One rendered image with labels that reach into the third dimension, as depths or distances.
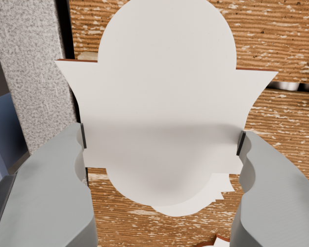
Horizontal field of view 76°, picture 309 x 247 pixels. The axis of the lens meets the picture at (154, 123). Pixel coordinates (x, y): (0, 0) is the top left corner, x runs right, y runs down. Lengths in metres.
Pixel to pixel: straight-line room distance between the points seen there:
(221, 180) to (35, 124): 0.27
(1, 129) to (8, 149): 0.05
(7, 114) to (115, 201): 0.39
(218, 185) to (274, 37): 0.18
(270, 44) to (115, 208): 0.31
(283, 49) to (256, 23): 0.04
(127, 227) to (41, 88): 0.26
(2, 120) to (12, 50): 0.32
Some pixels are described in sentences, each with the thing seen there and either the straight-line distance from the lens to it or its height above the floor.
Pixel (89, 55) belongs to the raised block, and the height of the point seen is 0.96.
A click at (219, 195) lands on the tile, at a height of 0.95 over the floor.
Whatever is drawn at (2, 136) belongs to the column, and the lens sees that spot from 0.58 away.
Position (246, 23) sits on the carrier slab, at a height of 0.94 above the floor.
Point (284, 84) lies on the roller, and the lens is 0.30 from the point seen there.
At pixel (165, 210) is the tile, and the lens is 0.32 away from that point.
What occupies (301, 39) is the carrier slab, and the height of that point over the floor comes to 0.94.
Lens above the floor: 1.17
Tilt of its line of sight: 64 degrees down
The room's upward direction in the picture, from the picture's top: 178 degrees counter-clockwise
